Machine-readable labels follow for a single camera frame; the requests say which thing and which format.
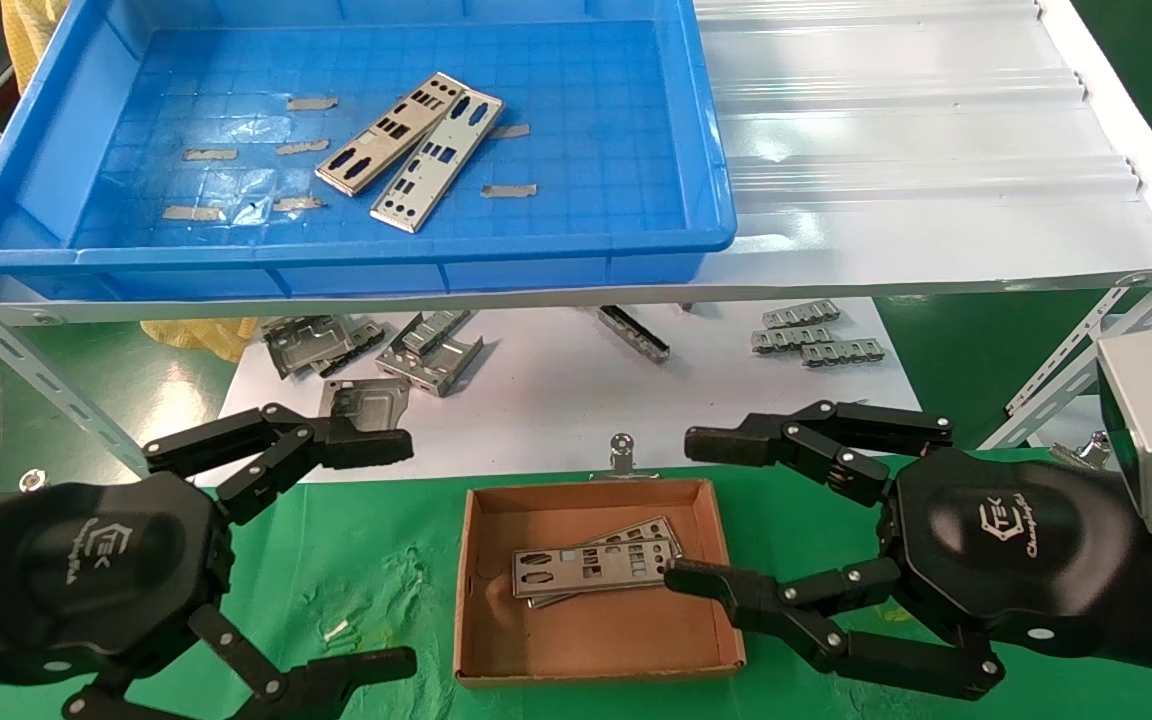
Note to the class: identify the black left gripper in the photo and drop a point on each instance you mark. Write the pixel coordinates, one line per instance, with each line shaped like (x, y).
(96, 570)

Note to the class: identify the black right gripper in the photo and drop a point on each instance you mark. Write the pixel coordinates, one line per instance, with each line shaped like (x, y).
(1006, 550)

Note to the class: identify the silver metal I/O shield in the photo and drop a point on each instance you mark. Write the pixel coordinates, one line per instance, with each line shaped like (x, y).
(651, 528)
(596, 570)
(441, 160)

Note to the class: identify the brown cardboard box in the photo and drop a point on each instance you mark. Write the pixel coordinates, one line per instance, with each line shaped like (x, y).
(586, 630)

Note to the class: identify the blue plastic tray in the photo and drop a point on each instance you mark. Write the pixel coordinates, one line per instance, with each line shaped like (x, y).
(586, 150)

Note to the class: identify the small white scrap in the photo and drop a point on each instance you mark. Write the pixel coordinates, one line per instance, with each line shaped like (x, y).
(336, 631)

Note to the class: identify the green table cloth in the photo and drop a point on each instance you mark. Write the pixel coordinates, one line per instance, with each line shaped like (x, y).
(386, 560)

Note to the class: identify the small slotted metal strip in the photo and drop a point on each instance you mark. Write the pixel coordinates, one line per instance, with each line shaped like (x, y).
(791, 339)
(801, 316)
(844, 353)

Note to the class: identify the silver binder clip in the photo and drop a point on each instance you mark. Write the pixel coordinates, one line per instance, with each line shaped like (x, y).
(1086, 450)
(33, 481)
(622, 455)

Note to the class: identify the perforated steel angle bar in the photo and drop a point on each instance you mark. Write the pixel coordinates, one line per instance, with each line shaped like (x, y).
(1011, 425)
(26, 365)
(1056, 365)

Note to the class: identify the yellow plastic bag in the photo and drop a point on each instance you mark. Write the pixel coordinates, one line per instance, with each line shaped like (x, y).
(206, 338)

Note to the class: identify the narrow metal strip part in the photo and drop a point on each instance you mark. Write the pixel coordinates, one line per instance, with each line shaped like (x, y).
(634, 335)

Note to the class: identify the white paper sheet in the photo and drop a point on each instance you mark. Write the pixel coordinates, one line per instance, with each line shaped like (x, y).
(556, 400)

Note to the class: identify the grey tape strip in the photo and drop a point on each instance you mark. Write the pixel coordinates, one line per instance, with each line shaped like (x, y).
(508, 190)
(193, 213)
(513, 130)
(209, 154)
(301, 147)
(311, 103)
(298, 203)

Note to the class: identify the gold-tinted metal I/O shield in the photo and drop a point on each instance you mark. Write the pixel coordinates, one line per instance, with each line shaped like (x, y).
(386, 135)

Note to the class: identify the yellow cloth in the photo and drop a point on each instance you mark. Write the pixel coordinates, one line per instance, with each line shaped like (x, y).
(31, 40)

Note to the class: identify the flat grey metal bracket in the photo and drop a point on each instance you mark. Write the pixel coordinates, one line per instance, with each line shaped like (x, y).
(366, 405)

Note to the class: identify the large folded metal bracket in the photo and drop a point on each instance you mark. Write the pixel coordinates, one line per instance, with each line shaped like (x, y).
(301, 345)

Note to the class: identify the dark folded metal bracket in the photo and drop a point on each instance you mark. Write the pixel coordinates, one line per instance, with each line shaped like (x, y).
(366, 340)

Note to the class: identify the metal drive cage bracket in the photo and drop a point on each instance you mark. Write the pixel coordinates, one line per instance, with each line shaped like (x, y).
(431, 360)

